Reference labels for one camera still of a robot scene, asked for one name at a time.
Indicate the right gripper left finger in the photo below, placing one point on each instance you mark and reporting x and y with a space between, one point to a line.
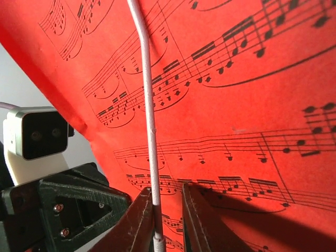
135 229

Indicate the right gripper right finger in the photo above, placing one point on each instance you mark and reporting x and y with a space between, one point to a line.
203 229

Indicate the white tripod music stand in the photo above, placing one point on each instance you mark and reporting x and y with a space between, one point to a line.
159 243

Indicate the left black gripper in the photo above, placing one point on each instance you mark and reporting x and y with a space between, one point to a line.
59 212

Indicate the red sheet music paper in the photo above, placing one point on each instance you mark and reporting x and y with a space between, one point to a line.
244 101

